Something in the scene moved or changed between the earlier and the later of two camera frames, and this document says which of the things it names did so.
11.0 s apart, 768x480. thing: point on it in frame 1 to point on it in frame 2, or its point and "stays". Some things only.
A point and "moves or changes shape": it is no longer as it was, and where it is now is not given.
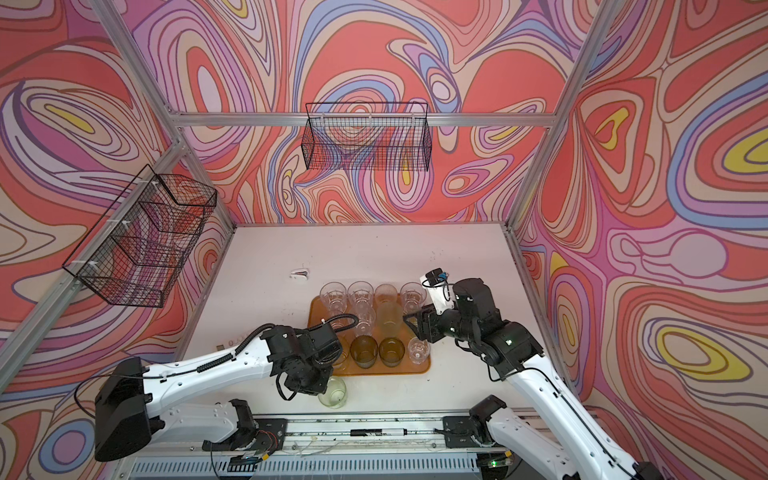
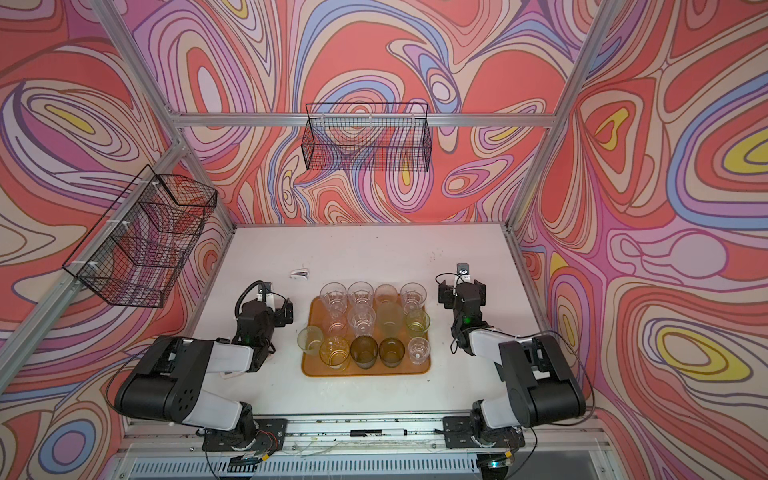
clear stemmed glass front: [333, 295] stays
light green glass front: [335, 394] moves or changes shape
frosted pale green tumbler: [390, 318] stays
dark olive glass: [364, 351] stays
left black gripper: [319, 390] to [280, 319]
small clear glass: [418, 350] stays
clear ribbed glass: [412, 296] stays
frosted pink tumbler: [386, 295] stays
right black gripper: [427, 319] to [446, 294]
